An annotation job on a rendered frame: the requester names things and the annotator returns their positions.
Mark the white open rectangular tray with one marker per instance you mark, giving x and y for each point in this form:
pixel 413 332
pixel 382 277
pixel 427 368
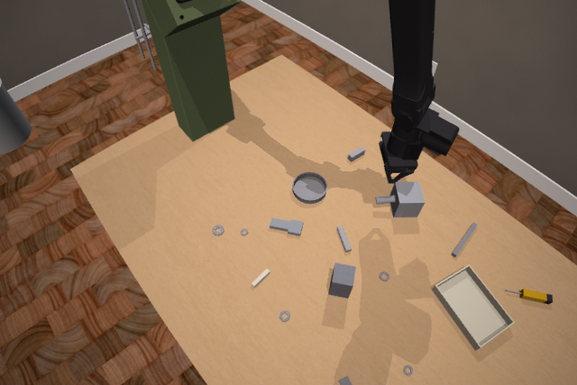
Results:
pixel 476 306

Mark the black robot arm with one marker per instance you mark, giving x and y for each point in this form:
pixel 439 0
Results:
pixel 412 25

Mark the cream flat bar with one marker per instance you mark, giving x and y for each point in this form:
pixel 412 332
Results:
pixel 261 277

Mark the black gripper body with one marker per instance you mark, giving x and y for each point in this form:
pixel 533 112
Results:
pixel 393 152

